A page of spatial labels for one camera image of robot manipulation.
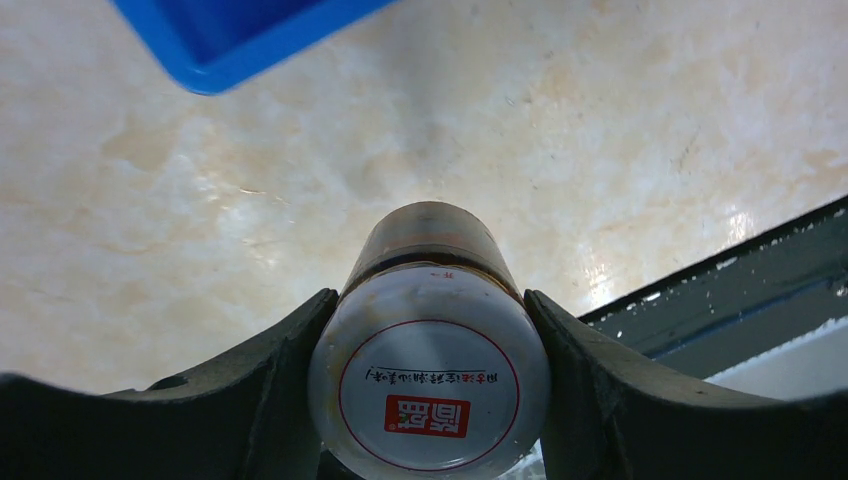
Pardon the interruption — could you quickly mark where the blue plastic divided tray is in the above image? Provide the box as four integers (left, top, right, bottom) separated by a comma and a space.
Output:
113, 0, 389, 95

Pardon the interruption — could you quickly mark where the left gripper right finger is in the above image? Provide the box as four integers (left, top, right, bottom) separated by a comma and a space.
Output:
524, 290, 847, 479

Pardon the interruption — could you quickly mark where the white-lidded brown spice jar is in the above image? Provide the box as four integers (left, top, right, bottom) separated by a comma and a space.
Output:
308, 201, 551, 479

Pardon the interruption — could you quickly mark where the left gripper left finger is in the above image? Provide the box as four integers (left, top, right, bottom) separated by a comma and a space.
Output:
1, 289, 338, 479

